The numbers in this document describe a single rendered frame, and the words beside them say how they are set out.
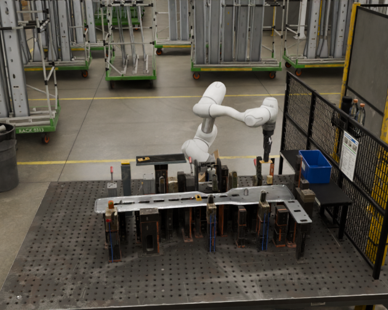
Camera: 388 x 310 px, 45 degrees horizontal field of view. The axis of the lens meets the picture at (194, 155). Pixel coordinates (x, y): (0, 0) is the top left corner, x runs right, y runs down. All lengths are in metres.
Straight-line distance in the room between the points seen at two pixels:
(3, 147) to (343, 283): 3.88
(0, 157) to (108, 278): 2.89
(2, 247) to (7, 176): 1.17
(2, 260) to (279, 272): 2.61
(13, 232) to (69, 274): 1.95
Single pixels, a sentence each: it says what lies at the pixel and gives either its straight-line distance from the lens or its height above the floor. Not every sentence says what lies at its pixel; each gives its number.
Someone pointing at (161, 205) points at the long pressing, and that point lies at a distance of 3.15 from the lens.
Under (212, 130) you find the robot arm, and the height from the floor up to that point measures 1.18.
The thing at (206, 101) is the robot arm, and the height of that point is 1.57.
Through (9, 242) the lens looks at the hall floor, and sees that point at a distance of 4.87.
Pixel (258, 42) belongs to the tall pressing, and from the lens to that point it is 10.33.
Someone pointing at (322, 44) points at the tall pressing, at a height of 0.60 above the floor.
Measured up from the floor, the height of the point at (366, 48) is 1.58.
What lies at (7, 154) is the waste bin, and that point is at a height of 0.45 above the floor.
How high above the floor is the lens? 2.60
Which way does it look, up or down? 24 degrees down
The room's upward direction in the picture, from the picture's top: straight up
